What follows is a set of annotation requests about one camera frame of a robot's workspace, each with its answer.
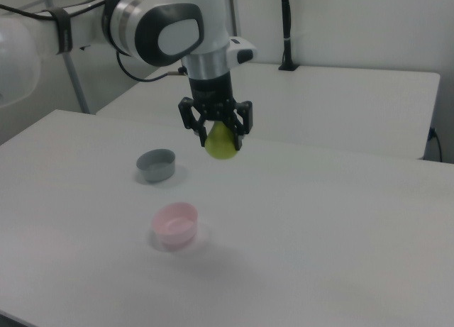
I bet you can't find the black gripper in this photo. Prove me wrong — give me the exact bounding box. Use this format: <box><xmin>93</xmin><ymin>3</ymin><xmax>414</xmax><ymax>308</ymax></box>
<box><xmin>177</xmin><ymin>71</ymin><xmax>254</xmax><ymax>152</ymax></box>

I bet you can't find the green pear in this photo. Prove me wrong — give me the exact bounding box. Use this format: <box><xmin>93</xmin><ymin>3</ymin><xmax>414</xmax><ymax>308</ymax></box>
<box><xmin>204</xmin><ymin>121</ymin><xmax>238</xmax><ymax>162</ymax></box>

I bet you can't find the grey plastic bowl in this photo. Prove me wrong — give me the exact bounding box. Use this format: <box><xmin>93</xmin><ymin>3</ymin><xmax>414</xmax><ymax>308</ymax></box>
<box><xmin>136</xmin><ymin>148</ymin><xmax>177</xmax><ymax>184</ymax></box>

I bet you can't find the pink plastic bowl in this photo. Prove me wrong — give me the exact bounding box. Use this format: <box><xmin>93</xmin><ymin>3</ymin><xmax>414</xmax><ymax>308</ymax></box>
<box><xmin>151</xmin><ymin>202</ymin><xmax>199</xmax><ymax>245</ymax></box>

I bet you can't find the white side table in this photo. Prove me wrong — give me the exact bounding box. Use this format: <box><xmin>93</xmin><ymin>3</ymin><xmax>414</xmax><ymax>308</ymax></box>
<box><xmin>95</xmin><ymin>62</ymin><xmax>442</xmax><ymax>161</ymax></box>

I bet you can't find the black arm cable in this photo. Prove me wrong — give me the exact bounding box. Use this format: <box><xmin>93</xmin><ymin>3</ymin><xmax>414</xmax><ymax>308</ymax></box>
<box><xmin>0</xmin><ymin>0</ymin><xmax>188</xmax><ymax>82</ymax></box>

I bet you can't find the black camera stand pole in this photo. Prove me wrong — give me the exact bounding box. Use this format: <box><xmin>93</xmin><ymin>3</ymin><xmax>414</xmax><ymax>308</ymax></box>
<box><xmin>278</xmin><ymin>0</ymin><xmax>299</xmax><ymax>72</ymax></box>

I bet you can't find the grey metal frame post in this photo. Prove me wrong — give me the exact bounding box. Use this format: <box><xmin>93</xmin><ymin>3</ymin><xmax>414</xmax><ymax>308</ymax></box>
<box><xmin>43</xmin><ymin>0</ymin><xmax>90</xmax><ymax>114</ymax></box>

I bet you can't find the black velcro strap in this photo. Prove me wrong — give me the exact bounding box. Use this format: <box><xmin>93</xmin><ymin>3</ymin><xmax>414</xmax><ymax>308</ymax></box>
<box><xmin>47</xmin><ymin>8</ymin><xmax>74</xmax><ymax>55</ymax></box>

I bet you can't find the black power cable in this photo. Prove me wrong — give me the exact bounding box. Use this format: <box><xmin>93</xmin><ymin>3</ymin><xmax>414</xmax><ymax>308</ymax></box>
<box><xmin>428</xmin><ymin>127</ymin><xmax>444</xmax><ymax>162</ymax></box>

